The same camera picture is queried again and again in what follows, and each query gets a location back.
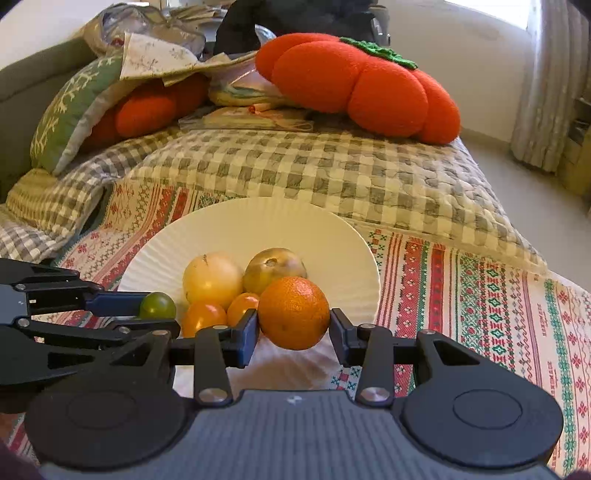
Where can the cluttered wooden shelf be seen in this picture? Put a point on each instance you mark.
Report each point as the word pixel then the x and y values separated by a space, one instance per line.
pixel 579 152

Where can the large yellow round fruit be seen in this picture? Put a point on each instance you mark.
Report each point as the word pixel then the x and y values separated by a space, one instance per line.
pixel 212 280

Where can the plastic bag with items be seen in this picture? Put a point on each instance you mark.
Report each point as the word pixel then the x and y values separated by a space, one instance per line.
pixel 240 117

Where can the patterned beige curtain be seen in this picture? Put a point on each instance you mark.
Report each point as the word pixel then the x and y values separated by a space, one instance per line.
pixel 549 92

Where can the white ribbed plate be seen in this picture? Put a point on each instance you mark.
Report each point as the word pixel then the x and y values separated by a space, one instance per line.
pixel 286 226

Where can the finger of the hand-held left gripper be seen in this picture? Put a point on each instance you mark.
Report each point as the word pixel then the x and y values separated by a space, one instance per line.
pixel 115 304
pixel 69 339

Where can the beige floral cloth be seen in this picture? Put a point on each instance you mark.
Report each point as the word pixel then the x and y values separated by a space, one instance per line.
pixel 152 55

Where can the grey-green sofa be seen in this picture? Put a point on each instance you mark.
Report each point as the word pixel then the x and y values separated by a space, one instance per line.
pixel 23 92

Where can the striped embroidered tablecloth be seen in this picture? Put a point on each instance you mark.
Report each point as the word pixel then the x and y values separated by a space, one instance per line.
pixel 485 314

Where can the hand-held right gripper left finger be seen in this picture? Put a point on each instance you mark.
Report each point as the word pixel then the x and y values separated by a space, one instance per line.
pixel 249 339

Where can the large orange pumpkin cushion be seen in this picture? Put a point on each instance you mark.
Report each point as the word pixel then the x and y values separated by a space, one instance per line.
pixel 346 78

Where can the bright green tomato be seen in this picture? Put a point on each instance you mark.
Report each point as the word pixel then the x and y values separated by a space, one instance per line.
pixel 159 306

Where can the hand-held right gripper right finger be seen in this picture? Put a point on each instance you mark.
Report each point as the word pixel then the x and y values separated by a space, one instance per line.
pixel 339 337

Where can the orange mandarin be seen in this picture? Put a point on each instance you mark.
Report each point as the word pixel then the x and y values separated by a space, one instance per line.
pixel 293 313

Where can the large olive brown fruit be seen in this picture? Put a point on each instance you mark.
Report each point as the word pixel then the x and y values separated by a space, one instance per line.
pixel 274 267

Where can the green embroidered pillow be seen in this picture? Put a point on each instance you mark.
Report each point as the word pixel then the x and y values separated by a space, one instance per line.
pixel 64 110

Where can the black bag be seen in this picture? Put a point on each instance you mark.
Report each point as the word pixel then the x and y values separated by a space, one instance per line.
pixel 295 18

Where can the small orange pumpkin cushion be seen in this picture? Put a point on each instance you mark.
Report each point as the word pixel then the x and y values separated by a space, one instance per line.
pixel 147 110

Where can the small orange tomato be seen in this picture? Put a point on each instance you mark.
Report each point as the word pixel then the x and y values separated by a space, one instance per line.
pixel 204 319
pixel 242 307

